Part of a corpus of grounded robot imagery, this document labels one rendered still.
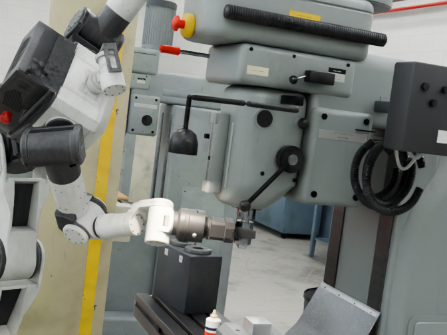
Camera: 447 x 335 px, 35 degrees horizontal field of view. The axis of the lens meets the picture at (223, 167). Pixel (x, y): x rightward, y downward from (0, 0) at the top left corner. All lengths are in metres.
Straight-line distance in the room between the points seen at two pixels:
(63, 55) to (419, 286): 1.16
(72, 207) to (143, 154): 8.32
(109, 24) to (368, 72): 0.76
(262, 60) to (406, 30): 6.90
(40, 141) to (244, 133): 0.52
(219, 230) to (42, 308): 1.90
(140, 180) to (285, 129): 8.55
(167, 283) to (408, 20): 6.64
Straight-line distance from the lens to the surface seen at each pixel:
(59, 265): 3.59
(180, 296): 2.28
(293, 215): 9.24
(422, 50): 8.30
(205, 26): 1.73
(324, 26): 1.79
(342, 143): 1.88
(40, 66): 1.93
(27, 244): 2.28
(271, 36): 1.76
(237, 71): 1.74
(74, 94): 1.94
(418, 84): 1.69
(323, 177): 1.86
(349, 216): 2.14
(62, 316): 3.67
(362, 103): 1.91
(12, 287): 2.32
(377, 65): 1.94
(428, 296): 2.04
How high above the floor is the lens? 1.55
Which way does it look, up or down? 5 degrees down
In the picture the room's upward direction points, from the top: 7 degrees clockwise
